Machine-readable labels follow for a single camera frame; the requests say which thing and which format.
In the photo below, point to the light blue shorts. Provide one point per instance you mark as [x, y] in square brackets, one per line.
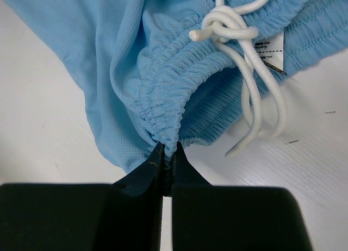
[169, 71]

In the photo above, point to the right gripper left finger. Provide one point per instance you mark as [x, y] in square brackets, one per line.
[125, 215]

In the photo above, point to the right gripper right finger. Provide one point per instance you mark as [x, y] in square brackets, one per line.
[208, 217]

